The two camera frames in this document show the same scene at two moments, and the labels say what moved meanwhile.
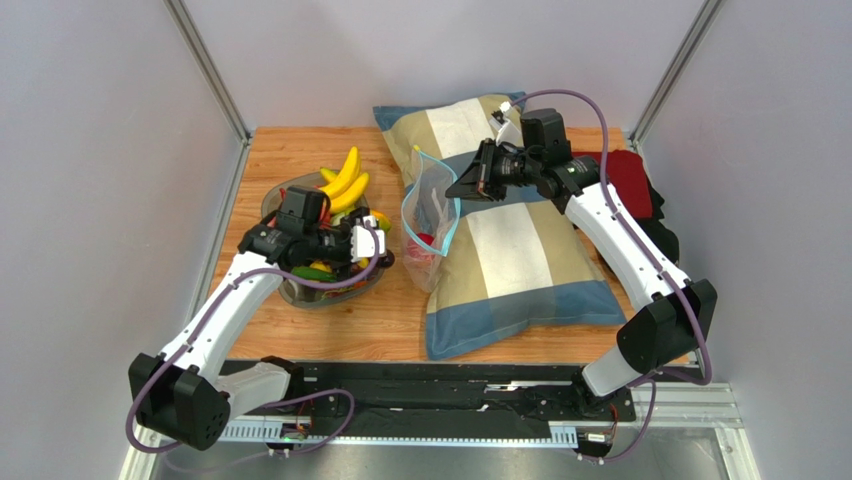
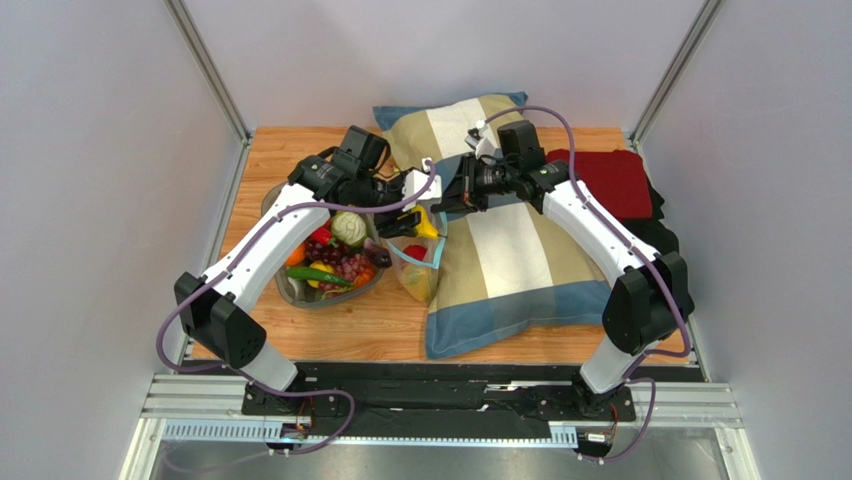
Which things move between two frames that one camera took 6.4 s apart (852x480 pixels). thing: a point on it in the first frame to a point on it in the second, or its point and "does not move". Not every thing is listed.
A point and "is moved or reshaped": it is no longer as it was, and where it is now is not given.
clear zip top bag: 430,220 is moved or reshaped
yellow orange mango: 384,222 is moved or reshaped
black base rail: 445,400 does not move
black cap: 662,237 does not move
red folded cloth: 626,171 does not move
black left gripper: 346,226 to 390,226
